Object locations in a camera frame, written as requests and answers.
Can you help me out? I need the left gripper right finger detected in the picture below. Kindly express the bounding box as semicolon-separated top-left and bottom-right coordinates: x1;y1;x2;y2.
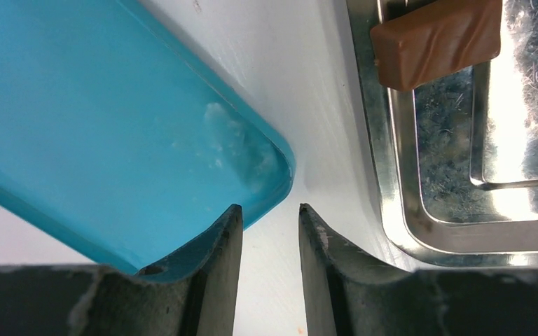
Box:
298;204;538;335

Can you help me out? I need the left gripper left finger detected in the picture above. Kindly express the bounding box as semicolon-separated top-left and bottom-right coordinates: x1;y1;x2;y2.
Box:
0;204;243;335

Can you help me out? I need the teal box lid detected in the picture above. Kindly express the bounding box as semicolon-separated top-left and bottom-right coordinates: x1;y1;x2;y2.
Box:
0;1;294;274

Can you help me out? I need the silver metal tray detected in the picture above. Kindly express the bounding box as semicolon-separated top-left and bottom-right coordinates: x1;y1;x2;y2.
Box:
347;1;538;267

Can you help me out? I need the pile of assorted chocolates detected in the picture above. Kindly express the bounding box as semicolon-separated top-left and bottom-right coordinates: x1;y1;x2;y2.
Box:
370;1;503;92

